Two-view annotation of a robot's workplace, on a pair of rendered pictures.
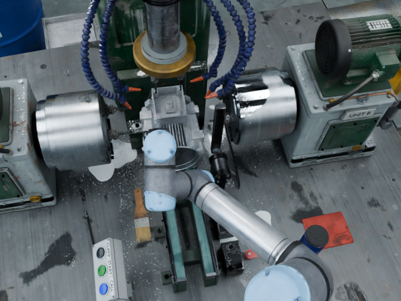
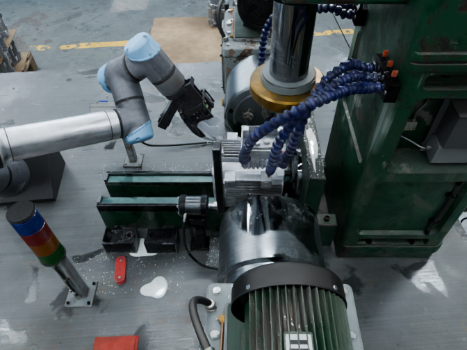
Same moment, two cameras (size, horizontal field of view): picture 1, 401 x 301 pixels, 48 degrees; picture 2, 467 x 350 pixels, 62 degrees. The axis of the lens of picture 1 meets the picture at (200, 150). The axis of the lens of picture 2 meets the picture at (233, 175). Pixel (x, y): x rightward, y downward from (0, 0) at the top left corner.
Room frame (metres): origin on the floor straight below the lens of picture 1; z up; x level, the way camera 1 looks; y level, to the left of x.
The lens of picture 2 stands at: (0.99, -0.65, 1.88)
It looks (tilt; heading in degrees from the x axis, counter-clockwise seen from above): 49 degrees down; 106
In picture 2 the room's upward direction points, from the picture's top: 2 degrees counter-clockwise
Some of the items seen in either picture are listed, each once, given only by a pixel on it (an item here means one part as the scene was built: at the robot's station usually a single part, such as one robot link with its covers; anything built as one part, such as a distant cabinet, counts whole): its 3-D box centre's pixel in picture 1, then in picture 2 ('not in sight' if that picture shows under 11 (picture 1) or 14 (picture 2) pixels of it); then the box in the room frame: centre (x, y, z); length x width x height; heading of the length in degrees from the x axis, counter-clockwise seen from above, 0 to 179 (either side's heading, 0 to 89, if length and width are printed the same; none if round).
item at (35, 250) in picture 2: not in sight; (42, 240); (0.41, -0.31, 1.10); 0.06 x 0.06 x 0.04
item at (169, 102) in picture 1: (169, 108); (263, 146); (0.85, 0.11, 1.11); 0.12 x 0.11 x 0.07; 13
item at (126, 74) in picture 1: (163, 93); (315, 178); (1.01, 0.15, 0.97); 0.30 x 0.11 x 0.34; 104
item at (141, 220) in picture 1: (141, 214); not in sight; (0.60, 0.19, 0.80); 0.21 x 0.05 x 0.01; 14
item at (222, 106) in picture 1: (218, 130); (218, 180); (0.77, -0.05, 1.12); 0.04 x 0.03 x 0.26; 14
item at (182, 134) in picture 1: (171, 134); (248, 169); (0.81, 0.10, 1.01); 0.20 x 0.19 x 0.19; 13
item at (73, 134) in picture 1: (62, 132); (261, 89); (0.77, 0.46, 1.04); 0.37 x 0.25 x 0.25; 104
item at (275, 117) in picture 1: (264, 104); (270, 265); (0.94, -0.21, 1.04); 0.41 x 0.25 x 0.25; 104
